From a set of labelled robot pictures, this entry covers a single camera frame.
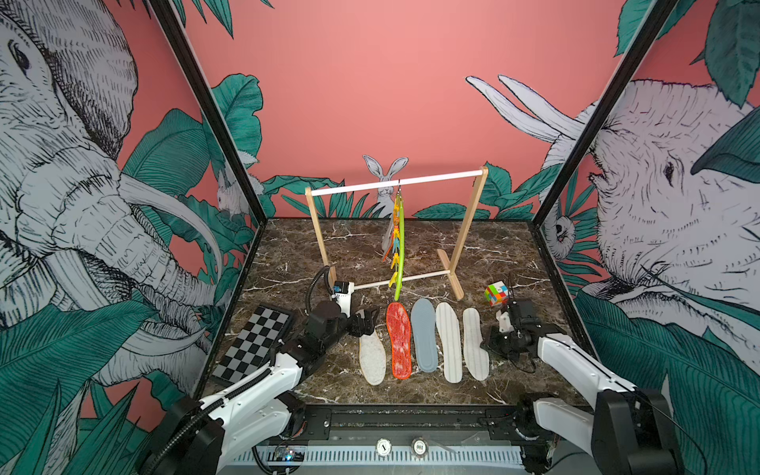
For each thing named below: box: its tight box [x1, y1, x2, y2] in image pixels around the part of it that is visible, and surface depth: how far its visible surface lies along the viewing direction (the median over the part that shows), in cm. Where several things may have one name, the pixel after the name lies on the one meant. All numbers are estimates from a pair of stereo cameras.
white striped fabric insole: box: [435, 301, 464, 384], surface depth 90 cm
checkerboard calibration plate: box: [210, 303, 295, 386], surface depth 88 cm
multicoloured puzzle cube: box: [484, 280, 509, 307], surface depth 97 cm
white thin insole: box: [463, 307, 490, 381], surface depth 89 cm
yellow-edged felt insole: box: [358, 329, 387, 386], surface depth 87 cm
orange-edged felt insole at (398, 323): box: [385, 301, 413, 380], surface depth 90 cm
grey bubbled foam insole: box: [410, 297, 439, 374], surface depth 90 cm
